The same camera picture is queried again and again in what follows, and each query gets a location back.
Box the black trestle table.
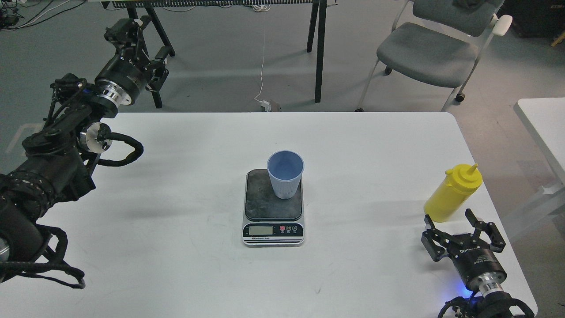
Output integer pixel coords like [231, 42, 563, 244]
[101, 0, 339, 108]

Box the white side table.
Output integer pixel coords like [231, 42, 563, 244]
[502, 97, 565, 239]

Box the blue ribbed plastic cup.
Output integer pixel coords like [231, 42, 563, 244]
[267, 150, 305, 200]

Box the white charger with cable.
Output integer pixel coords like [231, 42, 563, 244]
[252, 4, 273, 113]

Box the yellow squeeze bottle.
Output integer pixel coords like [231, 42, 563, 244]
[424, 163, 483, 222]

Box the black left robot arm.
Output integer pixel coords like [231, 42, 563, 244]
[0, 15, 174, 288]

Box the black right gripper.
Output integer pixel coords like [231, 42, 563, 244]
[421, 208, 507, 294]

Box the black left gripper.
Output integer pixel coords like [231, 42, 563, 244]
[94, 18, 171, 106]

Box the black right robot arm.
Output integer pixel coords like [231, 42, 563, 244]
[421, 209, 535, 318]

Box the digital kitchen scale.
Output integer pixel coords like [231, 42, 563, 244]
[241, 169, 305, 247]

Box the grey office chair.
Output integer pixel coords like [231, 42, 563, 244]
[376, 0, 512, 111]

